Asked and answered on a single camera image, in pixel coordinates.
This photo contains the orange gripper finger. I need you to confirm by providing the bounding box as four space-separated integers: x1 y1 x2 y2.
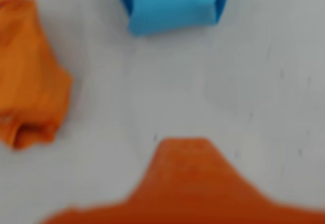
38 137 325 224

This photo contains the blue paper rubbish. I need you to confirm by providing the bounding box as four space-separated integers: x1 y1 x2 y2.
112 0 232 36

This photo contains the orange paper rubbish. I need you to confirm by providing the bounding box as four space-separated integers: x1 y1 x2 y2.
0 0 74 150

